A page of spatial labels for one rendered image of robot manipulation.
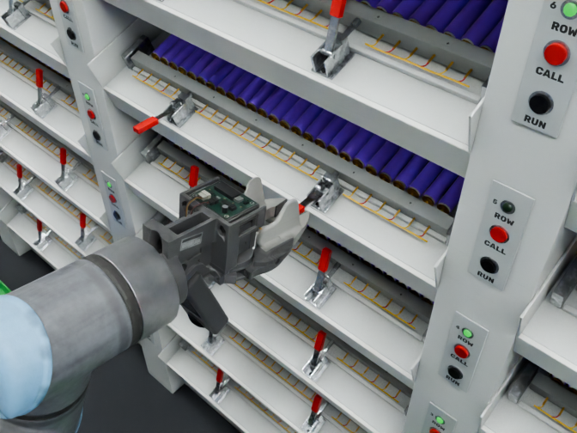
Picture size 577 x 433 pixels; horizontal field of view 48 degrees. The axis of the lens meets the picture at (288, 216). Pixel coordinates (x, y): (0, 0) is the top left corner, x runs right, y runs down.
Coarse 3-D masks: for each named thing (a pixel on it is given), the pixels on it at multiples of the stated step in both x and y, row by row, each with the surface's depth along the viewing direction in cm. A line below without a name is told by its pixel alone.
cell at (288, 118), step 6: (300, 102) 87; (306, 102) 87; (294, 108) 86; (300, 108) 86; (306, 108) 87; (288, 114) 86; (294, 114) 86; (300, 114) 86; (282, 120) 86; (288, 120) 86; (294, 120) 86
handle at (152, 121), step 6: (174, 108) 91; (162, 114) 90; (168, 114) 90; (144, 120) 89; (150, 120) 89; (156, 120) 89; (138, 126) 88; (144, 126) 88; (150, 126) 89; (138, 132) 87
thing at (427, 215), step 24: (168, 72) 95; (168, 96) 95; (192, 96) 93; (216, 96) 90; (240, 120) 88; (264, 120) 86; (288, 144) 83; (312, 144) 82; (336, 168) 79; (360, 168) 78; (384, 192) 76; (384, 216) 76; (432, 216) 73
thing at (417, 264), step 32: (128, 32) 99; (160, 32) 103; (96, 64) 97; (128, 64) 100; (128, 96) 98; (160, 96) 96; (160, 128) 96; (192, 128) 91; (224, 128) 90; (224, 160) 87; (256, 160) 86; (288, 160) 85; (352, 160) 82; (288, 192) 82; (320, 224) 81; (352, 224) 77; (384, 224) 76; (384, 256) 74; (416, 256) 73; (416, 288) 75
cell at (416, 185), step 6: (432, 162) 77; (426, 168) 77; (432, 168) 77; (438, 168) 77; (420, 174) 77; (426, 174) 76; (432, 174) 77; (414, 180) 77; (420, 180) 76; (426, 180) 76; (432, 180) 77; (414, 186) 76; (420, 186) 76; (426, 186) 76; (420, 192) 76
